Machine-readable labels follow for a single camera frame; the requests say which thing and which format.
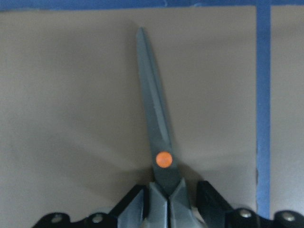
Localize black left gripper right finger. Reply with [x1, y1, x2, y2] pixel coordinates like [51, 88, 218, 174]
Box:
[196, 180, 233, 225]

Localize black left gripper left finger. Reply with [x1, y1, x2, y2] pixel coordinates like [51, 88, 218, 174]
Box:
[108, 185, 147, 228]

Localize orange grey scissors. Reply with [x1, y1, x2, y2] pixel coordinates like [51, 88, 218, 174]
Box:
[117, 27, 207, 228]

